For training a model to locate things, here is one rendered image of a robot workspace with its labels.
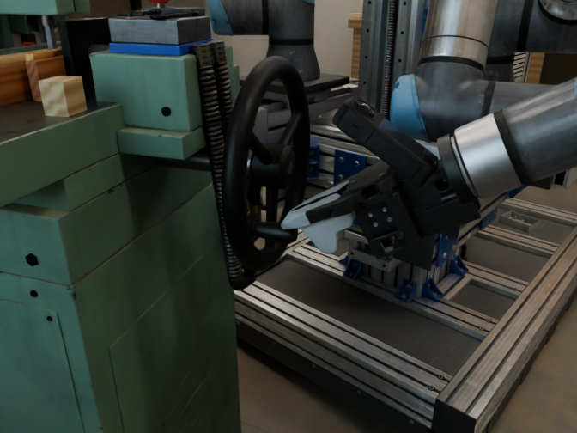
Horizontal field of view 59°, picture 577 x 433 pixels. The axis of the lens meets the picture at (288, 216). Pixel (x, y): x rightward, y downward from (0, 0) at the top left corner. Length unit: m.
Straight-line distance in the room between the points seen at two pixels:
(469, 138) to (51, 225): 0.45
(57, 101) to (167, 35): 0.15
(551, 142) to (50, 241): 0.53
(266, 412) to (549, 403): 0.77
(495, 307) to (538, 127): 1.11
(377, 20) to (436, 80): 0.68
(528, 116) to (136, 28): 0.45
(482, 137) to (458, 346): 0.94
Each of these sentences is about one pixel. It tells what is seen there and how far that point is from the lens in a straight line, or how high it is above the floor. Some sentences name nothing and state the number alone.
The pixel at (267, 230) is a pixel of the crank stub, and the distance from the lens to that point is 0.60.
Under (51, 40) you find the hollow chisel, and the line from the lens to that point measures 0.84.
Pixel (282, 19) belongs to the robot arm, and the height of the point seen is 0.96.
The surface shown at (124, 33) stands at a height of 0.98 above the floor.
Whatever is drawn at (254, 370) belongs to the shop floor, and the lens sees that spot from 1.57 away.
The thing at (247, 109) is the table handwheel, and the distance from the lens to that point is 0.58.
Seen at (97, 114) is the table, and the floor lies 0.90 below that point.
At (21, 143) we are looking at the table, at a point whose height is 0.89.
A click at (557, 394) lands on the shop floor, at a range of 1.67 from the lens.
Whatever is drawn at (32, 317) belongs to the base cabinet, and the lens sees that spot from 0.73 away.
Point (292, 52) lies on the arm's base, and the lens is 1.31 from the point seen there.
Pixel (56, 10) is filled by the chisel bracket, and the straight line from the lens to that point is 0.79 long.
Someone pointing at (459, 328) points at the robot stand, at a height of 0.22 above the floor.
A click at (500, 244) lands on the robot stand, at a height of 0.21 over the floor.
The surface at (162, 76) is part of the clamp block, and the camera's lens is 0.65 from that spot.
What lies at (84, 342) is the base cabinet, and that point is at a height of 0.63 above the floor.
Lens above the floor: 1.04
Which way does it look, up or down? 25 degrees down
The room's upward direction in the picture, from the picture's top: straight up
